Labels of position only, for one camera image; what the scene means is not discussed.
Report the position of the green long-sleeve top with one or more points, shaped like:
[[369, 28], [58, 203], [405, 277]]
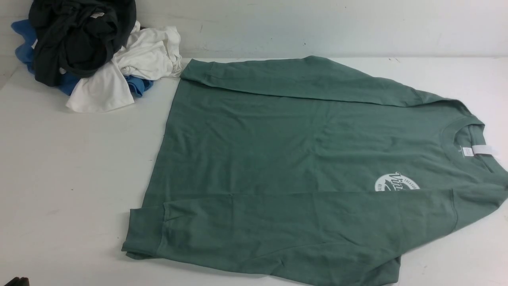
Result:
[[312, 171]]

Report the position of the black crumpled garment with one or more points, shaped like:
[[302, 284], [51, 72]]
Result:
[[78, 36]]

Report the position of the blue crumpled garment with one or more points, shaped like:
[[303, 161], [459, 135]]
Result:
[[24, 53]]

